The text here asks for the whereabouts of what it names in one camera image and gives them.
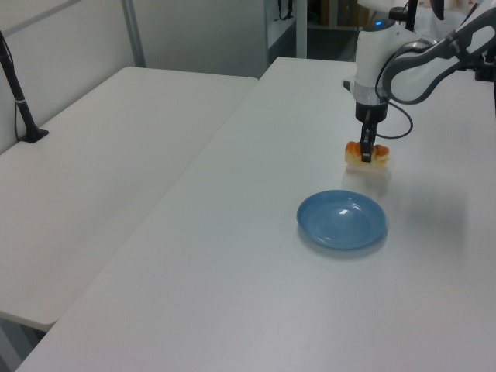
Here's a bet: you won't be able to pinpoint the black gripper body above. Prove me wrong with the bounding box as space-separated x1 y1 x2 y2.
355 101 389 126

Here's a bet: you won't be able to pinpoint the orange topped bread piece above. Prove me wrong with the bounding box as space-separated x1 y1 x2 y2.
344 140 391 170

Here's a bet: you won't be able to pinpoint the blue round plate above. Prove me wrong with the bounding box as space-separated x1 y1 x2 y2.
296 188 388 250

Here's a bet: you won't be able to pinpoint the white paper sheets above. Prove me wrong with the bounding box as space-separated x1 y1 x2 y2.
416 7 466 40

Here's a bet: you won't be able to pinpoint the black upright pole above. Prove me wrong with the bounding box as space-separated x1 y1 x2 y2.
405 0 419 32

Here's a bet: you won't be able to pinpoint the black clamp stand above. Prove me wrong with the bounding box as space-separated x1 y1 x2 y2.
473 50 496 82

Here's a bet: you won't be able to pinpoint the white side table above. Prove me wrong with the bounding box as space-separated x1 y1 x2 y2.
0 66 260 333

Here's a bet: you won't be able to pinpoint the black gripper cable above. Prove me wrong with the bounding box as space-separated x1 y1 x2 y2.
374 40 415 140

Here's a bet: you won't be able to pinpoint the white shelf frame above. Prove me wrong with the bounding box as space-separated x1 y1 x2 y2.
264 0 310 67

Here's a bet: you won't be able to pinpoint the black hanging strap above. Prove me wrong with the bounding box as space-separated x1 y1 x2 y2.
274 0 295 22

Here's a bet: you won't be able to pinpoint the white partition post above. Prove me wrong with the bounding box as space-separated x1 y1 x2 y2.
121 0 147 67

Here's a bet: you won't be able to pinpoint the black camera stand pole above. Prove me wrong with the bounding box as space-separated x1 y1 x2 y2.
0 29 50 143

